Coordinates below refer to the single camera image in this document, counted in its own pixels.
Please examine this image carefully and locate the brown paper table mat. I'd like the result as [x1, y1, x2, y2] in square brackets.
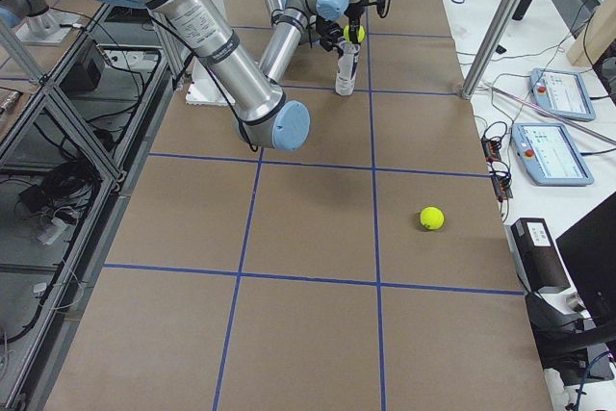
[45, 0, 552, 410]

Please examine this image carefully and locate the far blue teach pendant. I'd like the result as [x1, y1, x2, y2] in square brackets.
[530, 68, 596, 122]

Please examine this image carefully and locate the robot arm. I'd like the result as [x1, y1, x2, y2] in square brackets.
[97, 0, 390, 151]
[259, 0, 350, 83]

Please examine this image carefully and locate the Wilson tennis ball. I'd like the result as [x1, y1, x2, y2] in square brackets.
[420, 206, 445, 230]

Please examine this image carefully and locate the near blue teach pendant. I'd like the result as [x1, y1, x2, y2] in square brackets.
[511, 123, 594, 187]

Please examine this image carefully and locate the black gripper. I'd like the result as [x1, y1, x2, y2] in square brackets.
[348, 0, 388, 21]
[316, 18, 359, 53]

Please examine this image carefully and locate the black box white label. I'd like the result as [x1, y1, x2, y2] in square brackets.
[510, 218, 571, 294]

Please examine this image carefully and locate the clear tennis ball can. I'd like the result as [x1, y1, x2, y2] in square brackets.
[335, 39, 361, 96]

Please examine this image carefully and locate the aluminium frame post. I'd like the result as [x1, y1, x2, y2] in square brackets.
[460, 0, 521, 100]

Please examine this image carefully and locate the black monitor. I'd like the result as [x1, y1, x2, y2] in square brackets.
[556, 193, 615, 324]

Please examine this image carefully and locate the blue teach pendant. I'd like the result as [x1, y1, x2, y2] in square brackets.
[511, 123, 594, 187]
[530, 68, 596, 122]

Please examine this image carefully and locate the Roland Garros tennis ball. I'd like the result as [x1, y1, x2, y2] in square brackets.
[343, 25, 366, 44]

